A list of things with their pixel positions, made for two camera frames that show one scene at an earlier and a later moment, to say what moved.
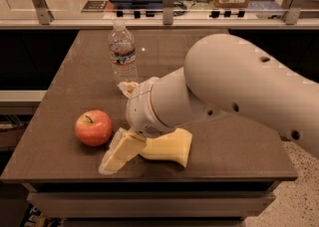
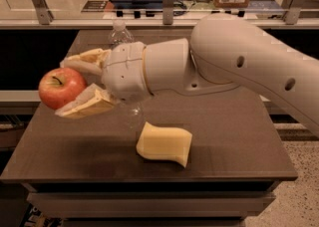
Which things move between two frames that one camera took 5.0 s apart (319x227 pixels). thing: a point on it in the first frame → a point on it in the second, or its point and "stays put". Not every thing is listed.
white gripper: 139,112 → 126,70
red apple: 93,127 → 60,87
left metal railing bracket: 44,13 stays put
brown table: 229,178 stays put
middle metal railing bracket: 167,1 stays put
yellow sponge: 173,145 stays put
